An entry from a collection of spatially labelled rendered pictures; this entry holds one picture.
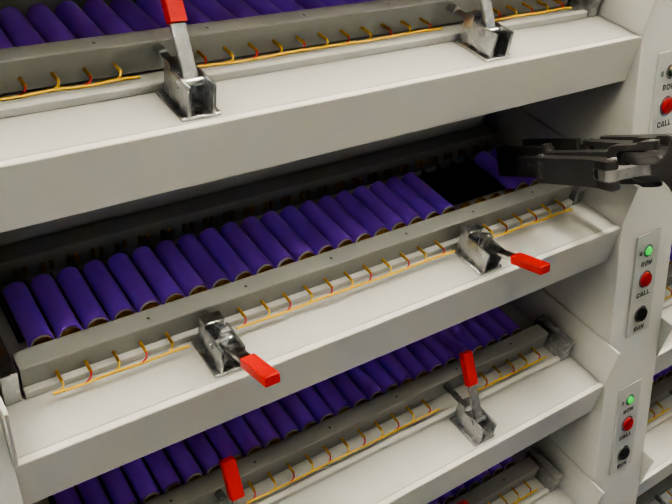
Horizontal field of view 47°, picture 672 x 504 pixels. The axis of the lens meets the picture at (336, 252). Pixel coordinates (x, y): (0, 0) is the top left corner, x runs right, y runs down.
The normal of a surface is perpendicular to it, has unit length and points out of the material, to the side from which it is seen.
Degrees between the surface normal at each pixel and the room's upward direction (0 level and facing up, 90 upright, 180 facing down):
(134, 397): 18
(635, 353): 90
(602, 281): 90
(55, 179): 108
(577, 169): 91
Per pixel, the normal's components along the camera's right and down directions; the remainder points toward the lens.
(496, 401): 0.13, -0.78
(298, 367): 0.56, 0.57
